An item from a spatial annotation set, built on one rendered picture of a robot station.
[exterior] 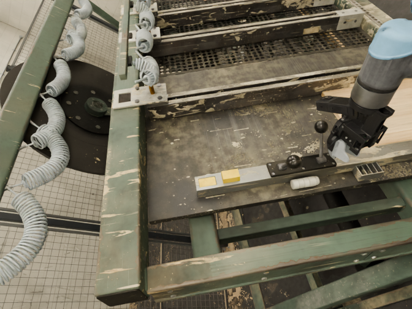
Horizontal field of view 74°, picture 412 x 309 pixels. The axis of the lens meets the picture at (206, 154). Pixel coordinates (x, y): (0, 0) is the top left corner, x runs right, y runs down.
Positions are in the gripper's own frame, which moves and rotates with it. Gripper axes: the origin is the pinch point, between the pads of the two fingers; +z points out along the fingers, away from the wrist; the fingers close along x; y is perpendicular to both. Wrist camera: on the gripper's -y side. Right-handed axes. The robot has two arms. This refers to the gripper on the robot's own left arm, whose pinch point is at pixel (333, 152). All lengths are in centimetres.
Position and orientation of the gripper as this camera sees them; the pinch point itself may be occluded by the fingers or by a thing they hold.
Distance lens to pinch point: 81.8
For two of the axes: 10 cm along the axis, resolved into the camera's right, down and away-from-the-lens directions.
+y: 4.9, 6.5, -5.8
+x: 8.7, -4.1, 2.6
